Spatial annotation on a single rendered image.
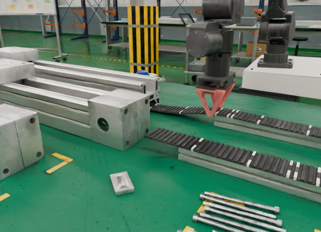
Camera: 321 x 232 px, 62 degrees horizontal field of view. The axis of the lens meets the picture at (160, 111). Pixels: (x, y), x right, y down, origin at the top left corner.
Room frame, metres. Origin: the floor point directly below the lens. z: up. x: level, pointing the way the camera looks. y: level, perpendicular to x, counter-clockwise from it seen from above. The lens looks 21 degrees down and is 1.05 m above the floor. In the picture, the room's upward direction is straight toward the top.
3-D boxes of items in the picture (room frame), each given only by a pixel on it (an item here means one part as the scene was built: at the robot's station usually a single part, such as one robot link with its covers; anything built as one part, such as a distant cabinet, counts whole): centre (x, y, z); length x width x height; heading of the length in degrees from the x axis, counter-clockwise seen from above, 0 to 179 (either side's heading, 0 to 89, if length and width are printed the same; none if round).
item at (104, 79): (0.94, 0.37, 0.82); 0.80 x 0.10 x 0.09; 59
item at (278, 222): (0.30, -0.11, 0.78); 0.11 x 0.01 x 0.01; 66
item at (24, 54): (1.07, 0.58, 0.87); 0.16 x 0.11 x 0.07; 59
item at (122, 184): (0.37, 0.06, 0.78); 0.05 x 0.03 x 0.01; 20
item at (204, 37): (0.60, -0.11, 1.02); 0.12 x 0.09 x 0.12; 142
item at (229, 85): (0.64, -0.14, 0.85); 0.07 x 0.07 x 0.09; 59
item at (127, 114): (0.56, 0.08, 0.83); 0.12 x 0.09 x 0.10; 149
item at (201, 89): (0.62, -0.13, 0.85); 0.07 x 0.07 x 0.09; 59
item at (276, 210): (0.32, -0.12, 0.78); 0.11 x 0.01 x 0.01; 67
